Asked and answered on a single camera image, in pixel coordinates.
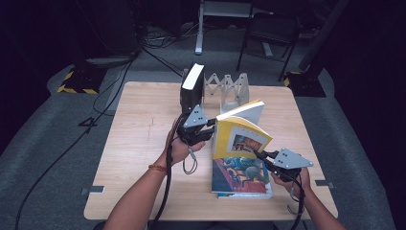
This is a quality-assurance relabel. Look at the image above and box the hand-held gripper cable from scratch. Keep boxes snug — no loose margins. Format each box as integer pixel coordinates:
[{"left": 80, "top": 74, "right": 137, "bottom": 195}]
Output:
[
  {"left": 149, "top": 111, "right": 199, "bottom": 230},
  {"left": 285, "top": 173, "right": 308, "bottom": 230}
]

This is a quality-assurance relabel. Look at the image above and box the person's right hand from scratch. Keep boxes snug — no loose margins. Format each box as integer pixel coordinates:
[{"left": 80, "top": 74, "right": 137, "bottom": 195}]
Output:
[{"left": 270, "top": 167, "right": 312, "bottom": 199}]

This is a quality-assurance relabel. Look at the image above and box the long black floor cable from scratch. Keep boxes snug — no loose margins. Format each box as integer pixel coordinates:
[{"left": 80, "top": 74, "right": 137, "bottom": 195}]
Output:
[{"left": 13, "top": 47, "right": 145, "bottom": 230}]

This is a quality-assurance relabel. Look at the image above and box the orange wrist bracelet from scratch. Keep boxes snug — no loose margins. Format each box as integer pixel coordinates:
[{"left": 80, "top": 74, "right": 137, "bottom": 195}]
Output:
[{"left": 147, "top": 163, "right": 168, "bottom": 173}]

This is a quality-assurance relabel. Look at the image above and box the colourful illustrated dark book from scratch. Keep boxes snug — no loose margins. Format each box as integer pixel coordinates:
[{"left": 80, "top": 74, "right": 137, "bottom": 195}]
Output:
[{"left": 211, "top": 155, "right": 272, "bottom": 195}]

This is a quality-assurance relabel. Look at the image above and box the yellow black striped base plate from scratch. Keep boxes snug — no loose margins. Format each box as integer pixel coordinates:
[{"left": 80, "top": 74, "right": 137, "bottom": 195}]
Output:
[
  {"left": 56, "top": 65, "right": 108, "bottom": 95},
  {"left": 282, "top": 70, "right": 327, "bottom": 99}
]

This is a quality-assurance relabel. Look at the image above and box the white desk stand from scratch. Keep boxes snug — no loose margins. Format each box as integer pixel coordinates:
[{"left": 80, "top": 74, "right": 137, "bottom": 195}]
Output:
[{"left": 194, "top": 0, "right": 276, "bottom": 56}]

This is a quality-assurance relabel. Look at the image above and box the left hand-held gripper cable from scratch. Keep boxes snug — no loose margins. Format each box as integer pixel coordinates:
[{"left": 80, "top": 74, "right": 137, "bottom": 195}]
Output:
[{"left": 149, "top": 111, "right": 199, "bottom": 230}]

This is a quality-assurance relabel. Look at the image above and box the black hardcover book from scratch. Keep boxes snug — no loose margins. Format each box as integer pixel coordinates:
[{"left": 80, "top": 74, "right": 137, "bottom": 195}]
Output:
[{"left": 179, "top": 62, "right": 206, "bottom": 117}]

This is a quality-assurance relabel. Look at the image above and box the person's dark clothing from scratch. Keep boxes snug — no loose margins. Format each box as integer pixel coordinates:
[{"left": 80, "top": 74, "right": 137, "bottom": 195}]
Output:
[{"left": 93, "top": 219, "right": 279, "bottom": 230}]

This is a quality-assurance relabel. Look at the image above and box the right hand-held gripper cable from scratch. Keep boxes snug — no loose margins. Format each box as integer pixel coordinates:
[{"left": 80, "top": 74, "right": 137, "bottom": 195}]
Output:
[{"left": 285, "top": 173, "right": 308, "bottom": 230}]

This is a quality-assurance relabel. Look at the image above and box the thin black looped floor cable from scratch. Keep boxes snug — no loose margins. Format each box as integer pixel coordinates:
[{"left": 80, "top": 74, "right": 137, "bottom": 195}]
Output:
[{"left": 92, "top": 61, "right": 128, "bottom": 118}]

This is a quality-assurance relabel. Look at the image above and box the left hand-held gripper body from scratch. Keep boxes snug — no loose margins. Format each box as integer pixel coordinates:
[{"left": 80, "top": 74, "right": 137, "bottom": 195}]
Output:
[{"left": 176, "top": 103, "right": 209, "bottom": 147}]

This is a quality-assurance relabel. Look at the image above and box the grey expandable metal book rack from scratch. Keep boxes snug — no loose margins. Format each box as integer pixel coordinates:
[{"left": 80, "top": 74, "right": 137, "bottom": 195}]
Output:
[{"left": 181, "top": 68, "right": 251, "bottom": 115}]

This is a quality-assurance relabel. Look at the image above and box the grey table bracket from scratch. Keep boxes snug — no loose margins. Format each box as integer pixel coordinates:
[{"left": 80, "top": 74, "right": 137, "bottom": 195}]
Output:
[
  {"left": 315, "top": 179, "right": 335, "bottom": 190},
  {"left": 80, "top": 185, "right": 105, "bottom": 196}
]

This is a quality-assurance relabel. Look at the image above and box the dark equipment cabinet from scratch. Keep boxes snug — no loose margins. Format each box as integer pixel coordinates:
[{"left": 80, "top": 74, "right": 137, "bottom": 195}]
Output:
[{"left": 73, "top": 0, "right": 143, "bottom": 68}]

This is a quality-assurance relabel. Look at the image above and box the person's left hand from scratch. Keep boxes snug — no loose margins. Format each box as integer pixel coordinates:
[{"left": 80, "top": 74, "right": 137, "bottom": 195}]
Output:
[{"left": 161, "top": 118, "right": 207, "bottom": 168}]

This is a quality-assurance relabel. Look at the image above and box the tangle of floor cables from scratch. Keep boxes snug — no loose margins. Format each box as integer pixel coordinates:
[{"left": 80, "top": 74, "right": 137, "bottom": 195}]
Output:
[{"left": 140, "top": 22, "right": 200, "bottom": 51}]

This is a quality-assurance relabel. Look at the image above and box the black metal chair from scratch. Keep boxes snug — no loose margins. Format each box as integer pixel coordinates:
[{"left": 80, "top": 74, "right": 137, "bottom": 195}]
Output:
[{"left": 236, "top": 12, "right": 303, "bottom": 82}]

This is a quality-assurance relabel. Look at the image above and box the dark slanted pole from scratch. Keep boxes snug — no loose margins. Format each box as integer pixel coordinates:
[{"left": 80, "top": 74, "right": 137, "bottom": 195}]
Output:
[{"left": 298, "top": 0, "right": 352, "bottom": 73}]

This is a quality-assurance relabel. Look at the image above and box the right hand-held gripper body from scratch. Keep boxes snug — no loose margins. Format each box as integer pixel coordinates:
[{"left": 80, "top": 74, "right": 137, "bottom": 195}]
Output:
[{"left": 263, "top": 147, "right": 315, "bottom": 183}]

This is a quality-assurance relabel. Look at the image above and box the yellow paperback book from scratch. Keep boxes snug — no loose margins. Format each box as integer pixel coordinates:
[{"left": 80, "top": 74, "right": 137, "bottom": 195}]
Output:
[{"left": 211, "top": 99, "right": 275, "bottom": 161}]

